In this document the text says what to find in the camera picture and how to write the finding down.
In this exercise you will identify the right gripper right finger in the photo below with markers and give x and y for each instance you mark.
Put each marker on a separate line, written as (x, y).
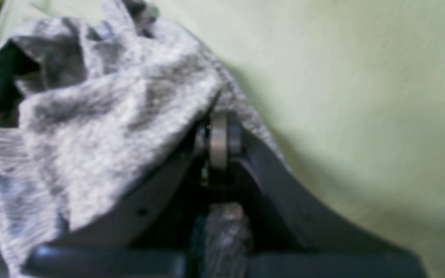
(294, 234)

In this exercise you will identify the grey heathered T-shirt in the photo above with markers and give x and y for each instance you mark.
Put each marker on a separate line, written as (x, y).
(85, 111)

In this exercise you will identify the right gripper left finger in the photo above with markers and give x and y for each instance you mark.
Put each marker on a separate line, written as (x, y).
(149, 232)

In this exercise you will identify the green table cloth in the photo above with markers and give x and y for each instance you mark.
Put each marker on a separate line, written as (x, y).
(353, 93)

